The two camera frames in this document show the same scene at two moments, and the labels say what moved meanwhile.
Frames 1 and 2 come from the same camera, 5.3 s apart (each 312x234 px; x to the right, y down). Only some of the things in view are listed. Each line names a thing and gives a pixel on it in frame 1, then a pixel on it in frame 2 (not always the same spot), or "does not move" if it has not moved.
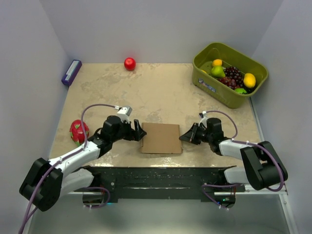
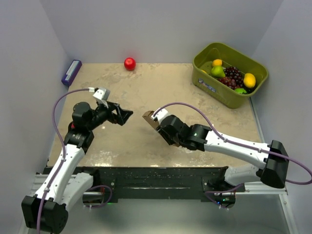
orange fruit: [217, 62] does not move
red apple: [129, 64] does not move
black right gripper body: [202, 135] → [170, 141]
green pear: [218, 71] does not move
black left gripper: [137, 132] → [122, 115]
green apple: [241, 90] does not move
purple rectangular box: [71, 72] does not move
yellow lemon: [249, 80] does not move
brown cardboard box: [161, 138] → [147, 117]
